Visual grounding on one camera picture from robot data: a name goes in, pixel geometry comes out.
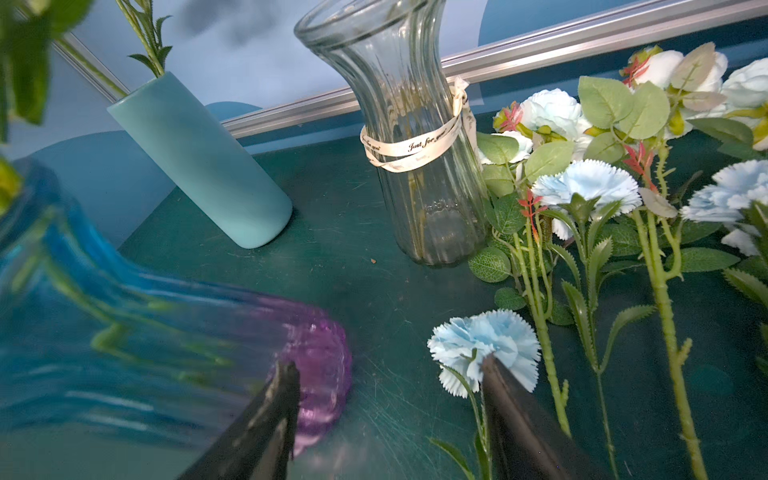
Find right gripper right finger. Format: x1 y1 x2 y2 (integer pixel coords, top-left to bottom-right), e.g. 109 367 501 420
481 355 606 480

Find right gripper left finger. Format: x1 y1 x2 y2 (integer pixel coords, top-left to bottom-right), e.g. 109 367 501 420
180 362 300 479

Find blue carnation stem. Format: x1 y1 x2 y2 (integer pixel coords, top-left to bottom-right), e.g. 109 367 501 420
533 160 654 478
427 309 541 479
680 158 768 373

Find purple ribbed glass vase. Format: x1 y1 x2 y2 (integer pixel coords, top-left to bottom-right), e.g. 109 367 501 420
1 158 352 452

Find clear ribbed glass vase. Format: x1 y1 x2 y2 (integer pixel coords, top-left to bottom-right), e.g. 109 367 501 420
294 1 488 267

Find light blue ceramic vase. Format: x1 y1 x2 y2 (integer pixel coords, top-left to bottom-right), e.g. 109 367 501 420
108 72 293 249

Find blue flower bunch purple vase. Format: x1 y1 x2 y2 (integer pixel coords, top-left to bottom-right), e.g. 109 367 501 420
579 42 767 479

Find white flower stem blue vase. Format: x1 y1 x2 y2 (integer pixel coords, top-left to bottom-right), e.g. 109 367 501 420
116 0 173 78

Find blue rose stem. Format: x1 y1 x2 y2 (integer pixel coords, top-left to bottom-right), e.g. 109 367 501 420
470 89 591 432

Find red and coral rose stem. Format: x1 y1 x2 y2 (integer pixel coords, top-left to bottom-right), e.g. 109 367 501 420
1 1 92 147

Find aluminium frame back bar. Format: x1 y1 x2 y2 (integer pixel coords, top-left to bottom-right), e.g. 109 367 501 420
53 0 768 140

